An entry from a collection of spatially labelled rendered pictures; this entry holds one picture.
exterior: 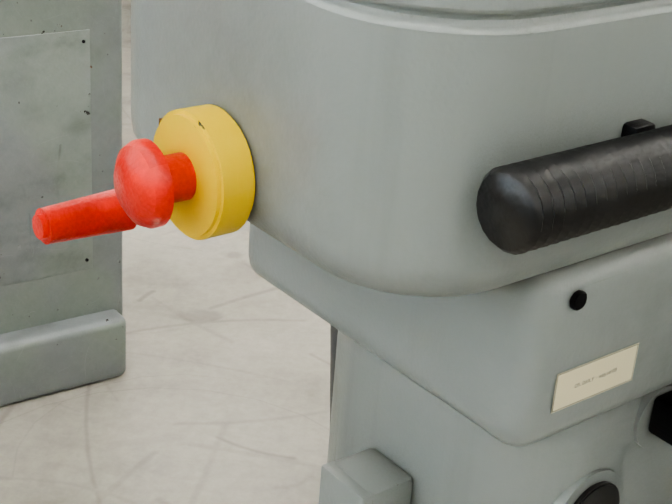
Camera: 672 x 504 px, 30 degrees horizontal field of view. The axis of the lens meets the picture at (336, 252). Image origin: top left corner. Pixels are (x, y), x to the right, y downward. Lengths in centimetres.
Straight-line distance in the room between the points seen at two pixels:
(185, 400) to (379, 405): 296
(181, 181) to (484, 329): 16
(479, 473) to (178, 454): 279
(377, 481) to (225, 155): 26
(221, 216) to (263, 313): 362
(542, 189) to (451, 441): 26
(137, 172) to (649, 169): 21
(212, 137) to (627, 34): 18
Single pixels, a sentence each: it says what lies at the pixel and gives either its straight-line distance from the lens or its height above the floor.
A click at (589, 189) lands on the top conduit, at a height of 180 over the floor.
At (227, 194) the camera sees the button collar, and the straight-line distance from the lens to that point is 55.
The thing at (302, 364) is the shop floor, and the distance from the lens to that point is 390.
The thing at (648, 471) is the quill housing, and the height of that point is 156.
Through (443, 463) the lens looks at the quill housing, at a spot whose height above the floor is 157.
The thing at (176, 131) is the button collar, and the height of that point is 178.
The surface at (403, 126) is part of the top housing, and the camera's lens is 49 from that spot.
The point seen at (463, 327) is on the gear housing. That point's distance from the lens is 62.
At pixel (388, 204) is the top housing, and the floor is 178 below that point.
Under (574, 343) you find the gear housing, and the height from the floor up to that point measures 169.
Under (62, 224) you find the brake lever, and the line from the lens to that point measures 66.
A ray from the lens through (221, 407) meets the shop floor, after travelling 367.
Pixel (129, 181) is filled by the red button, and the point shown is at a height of 176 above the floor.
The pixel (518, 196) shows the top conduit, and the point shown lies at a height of 180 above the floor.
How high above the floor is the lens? 198
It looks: 25 degrees down
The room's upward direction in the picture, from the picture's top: 4 degrees clockwise
